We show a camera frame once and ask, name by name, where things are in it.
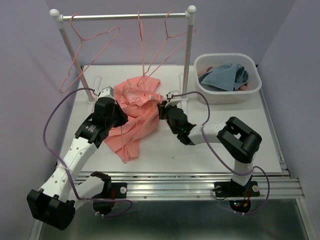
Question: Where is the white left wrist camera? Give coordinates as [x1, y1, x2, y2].
[93, 86, 115, 99]

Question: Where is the coral orange garment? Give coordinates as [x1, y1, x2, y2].
[104, 76, 164, 163]

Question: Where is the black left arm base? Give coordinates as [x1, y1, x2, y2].
[78, 171, 133, 218]

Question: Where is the aluminium rail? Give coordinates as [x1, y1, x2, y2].
[108, 172, 305, 201]

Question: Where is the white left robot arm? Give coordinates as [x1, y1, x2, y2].
[26, 96, 128, 230]

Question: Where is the white plastic basket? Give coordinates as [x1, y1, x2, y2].
[194, 53, 262, 104]

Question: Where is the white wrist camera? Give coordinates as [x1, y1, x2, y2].
[93, 86, 115, 99]
[165, 90, 188, 108]

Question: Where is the pink wire hanger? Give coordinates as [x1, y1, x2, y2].
[59, 14, 120, 93]
[119, 85, 159, 155]
[136, 10, 147, 78]
[136, 10, 197, 87]

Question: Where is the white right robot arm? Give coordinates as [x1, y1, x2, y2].
[157, 101, 262, 195]

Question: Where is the white clothes rack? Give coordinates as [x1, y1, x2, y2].
[49, 5, 197, 93]

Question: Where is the blue denim garment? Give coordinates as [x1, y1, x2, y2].
[198, 62, 250, 93]

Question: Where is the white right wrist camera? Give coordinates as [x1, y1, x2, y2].
[165, 90, 188, 108]

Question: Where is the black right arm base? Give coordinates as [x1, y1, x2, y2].
[211, 180, 261, 215]

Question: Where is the dusty pink pleated skirt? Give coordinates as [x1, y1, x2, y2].
[198, 65, 257, 92]

